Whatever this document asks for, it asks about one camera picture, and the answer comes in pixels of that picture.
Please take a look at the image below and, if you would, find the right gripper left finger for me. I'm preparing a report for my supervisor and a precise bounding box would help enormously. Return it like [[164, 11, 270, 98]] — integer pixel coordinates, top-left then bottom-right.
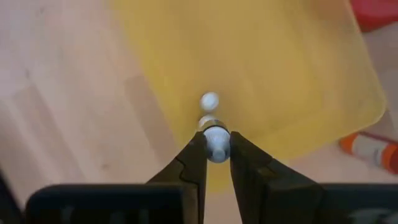
[[24, 131, 208, 224]]

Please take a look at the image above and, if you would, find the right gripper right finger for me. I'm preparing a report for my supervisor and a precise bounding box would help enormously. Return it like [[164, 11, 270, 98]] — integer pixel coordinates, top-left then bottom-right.
[[229, 130, 398, 224]]

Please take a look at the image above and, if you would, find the orange food coloring bottle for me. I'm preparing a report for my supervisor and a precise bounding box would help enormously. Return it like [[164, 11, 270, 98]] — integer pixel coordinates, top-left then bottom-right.
[[338, 132, 398, 175]]

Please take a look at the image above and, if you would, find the yellow translucent plastic bin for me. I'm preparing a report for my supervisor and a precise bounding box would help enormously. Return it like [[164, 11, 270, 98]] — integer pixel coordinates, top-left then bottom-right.
[[108, 0, 386, 194]]

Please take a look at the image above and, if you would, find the red desk lamp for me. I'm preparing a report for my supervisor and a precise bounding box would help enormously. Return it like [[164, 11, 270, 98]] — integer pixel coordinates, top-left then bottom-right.
[[349, 0, 398, 34]]

